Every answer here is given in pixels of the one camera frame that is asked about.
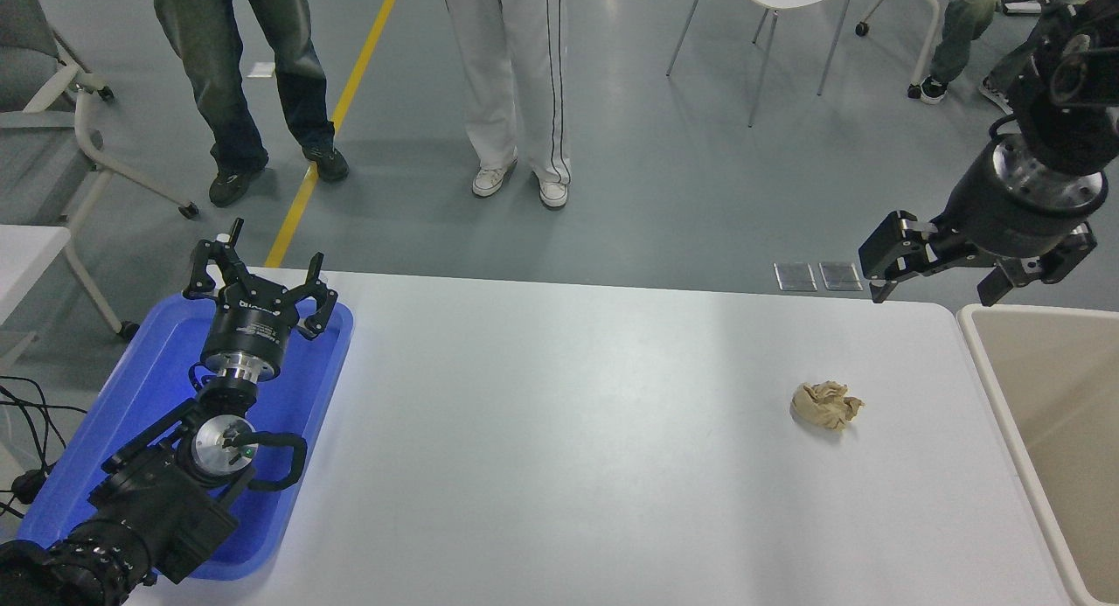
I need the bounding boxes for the tan paper ball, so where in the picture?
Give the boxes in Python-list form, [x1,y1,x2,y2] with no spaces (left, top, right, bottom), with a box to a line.
[791,380,865,432]

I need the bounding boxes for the grey chair with castors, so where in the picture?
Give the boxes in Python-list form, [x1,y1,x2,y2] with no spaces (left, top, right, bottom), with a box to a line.
[0,0,200,221]

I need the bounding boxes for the metal floor socket plate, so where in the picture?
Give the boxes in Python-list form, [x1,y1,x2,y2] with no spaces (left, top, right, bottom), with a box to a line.
[819,261,864,293]
[774,262,818,293]

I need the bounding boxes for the seated person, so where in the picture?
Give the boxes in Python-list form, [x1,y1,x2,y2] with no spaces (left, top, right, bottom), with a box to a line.
[907,0,1111,115]

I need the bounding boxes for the white side table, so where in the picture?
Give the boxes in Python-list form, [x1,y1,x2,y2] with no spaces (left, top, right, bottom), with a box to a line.
[0,225,141,371]

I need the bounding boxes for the black cables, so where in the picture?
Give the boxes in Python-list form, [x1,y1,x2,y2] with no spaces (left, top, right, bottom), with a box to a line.
[0,376,88,521]

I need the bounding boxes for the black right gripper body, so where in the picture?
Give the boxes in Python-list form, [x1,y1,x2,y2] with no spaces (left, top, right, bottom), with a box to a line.
[939,156,1101,260]

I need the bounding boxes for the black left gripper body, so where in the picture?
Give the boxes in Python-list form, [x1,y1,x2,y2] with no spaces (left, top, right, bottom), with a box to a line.
[200,291,300,371]

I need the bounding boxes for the large pale bin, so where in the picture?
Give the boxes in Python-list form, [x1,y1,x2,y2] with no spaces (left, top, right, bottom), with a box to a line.
[957,303,1119,606]

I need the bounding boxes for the blue plastic tray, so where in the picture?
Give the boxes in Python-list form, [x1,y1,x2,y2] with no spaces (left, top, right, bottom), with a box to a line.
[16,292,355,582]

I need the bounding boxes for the standing person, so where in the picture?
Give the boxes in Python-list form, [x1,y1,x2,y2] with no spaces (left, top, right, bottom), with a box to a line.
[150,0,351,209]
[437,0,573,210]

